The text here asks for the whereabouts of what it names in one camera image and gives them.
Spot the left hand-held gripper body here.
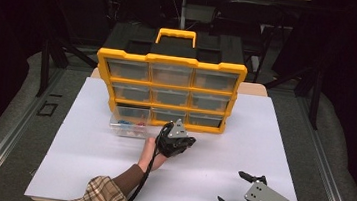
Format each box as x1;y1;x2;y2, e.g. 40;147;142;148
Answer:
154;116;200;162

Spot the clear plastic pulled-out drawer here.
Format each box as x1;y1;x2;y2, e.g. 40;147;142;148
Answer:
107;103;153;141

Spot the blue binder clip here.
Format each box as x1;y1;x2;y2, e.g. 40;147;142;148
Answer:
116;118;134;130

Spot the yellow black drawer organizer cabinet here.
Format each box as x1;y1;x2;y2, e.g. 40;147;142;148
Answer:
89;21;252;137

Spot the person's left hand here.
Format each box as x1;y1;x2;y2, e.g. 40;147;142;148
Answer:
137;136;170;176

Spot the white table board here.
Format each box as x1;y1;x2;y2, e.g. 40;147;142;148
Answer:
23;71;317;201

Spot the grid of clear cabinet drawers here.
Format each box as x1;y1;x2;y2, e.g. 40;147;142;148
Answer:
99;57;241;130

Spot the black metal stand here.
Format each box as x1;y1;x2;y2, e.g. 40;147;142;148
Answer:
259;61;325;131
35;37;100;104

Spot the white pole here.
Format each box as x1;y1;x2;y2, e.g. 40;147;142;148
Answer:
178;0;189;31

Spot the black cable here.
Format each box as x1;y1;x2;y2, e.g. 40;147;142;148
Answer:
127;142;161;201

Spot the metal floor rail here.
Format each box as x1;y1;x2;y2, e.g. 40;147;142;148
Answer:
0;61;67;201
286;92;357;201

